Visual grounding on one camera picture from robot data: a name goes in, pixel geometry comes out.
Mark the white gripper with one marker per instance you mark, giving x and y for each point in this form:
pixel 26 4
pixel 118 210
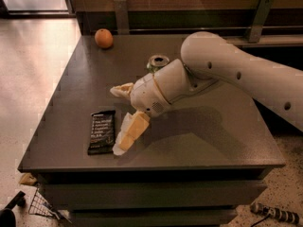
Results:
pixel 146 93

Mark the black rxbar chocolate wrapper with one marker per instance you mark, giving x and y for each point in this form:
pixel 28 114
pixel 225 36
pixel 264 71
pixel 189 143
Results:
pixel 103 133

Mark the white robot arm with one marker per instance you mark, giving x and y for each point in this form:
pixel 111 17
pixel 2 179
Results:
pixel 206 59

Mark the green soda can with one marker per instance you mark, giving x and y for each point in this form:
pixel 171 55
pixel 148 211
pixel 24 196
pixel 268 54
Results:
pixel 157 62

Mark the orange fruit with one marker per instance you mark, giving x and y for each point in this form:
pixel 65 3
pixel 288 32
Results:
pixel 104 38

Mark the grey drawer cabinet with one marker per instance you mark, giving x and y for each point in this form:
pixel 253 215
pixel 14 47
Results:
pixel 193 166

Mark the crumpled tan paper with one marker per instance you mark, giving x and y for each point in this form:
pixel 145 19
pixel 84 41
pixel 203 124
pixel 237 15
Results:
pixel 28 179

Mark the black object on floor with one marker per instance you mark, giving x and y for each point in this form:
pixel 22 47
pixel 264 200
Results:
pixel 7 217

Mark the power strip on floor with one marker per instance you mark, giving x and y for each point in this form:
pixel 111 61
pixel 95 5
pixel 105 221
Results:
pixel 276 213

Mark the left metal wall bracket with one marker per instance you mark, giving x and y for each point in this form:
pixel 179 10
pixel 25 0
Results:
pixel 122 19

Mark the metal wall bracket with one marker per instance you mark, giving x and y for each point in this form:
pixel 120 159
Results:
pixel 253 32
pixel 122 19

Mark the wire mesh basket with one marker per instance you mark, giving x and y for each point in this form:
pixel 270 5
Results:
pixel 39 206

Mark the right metal wall bracket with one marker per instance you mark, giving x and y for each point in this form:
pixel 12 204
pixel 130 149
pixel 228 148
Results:
pixel 253 32

